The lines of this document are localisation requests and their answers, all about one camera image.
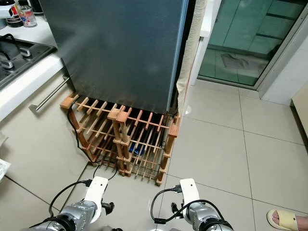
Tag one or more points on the wooden wine rack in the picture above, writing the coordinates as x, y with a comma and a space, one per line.
120, 125

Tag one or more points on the small blue item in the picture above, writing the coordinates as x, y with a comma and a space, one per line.
138, 149

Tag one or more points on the foot in yellow slipper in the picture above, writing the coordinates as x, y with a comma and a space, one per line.
286, 221

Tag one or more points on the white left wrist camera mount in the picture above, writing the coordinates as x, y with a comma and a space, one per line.
97, 190

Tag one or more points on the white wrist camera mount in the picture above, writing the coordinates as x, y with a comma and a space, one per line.
189, 190
97, 190

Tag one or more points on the beige hanging cloth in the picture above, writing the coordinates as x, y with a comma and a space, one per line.
192, 48

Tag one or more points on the green glass sliding door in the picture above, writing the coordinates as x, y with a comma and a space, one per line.
245, 43

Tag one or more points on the dark sauce bottle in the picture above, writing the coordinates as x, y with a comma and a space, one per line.
15, 21

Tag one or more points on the steel gas stove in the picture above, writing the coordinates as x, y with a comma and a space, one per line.
24, 62

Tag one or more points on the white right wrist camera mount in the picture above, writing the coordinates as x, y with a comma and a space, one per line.
189, 190

